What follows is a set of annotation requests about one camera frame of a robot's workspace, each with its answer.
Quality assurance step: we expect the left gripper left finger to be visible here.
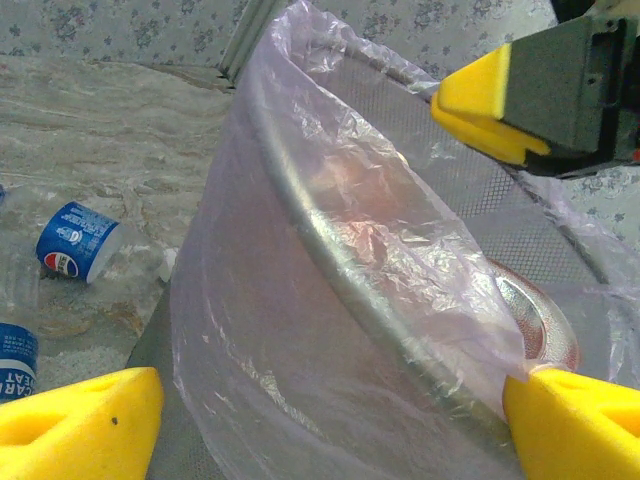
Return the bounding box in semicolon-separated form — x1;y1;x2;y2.
0;366;165;480

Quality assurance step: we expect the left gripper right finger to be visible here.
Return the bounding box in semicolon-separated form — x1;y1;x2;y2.
502;367;640;480

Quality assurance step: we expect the copper orange label bottle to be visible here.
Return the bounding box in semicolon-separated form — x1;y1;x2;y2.
487;258;582;372

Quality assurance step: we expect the purple plastic bin liner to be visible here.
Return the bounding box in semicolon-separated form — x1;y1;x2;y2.
169;0;640;480

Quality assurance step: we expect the grey metal mesh bin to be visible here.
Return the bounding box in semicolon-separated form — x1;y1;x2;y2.
127;29;640;480

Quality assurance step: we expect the clear bottle blue Pocari label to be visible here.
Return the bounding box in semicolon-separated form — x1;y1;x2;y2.
0;234;41;405

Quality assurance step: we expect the clear bottle blue Pepsi label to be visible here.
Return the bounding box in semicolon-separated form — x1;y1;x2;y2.
35;199;177;286

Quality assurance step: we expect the aluminium corner post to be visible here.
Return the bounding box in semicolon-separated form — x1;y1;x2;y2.
218;0;284;95

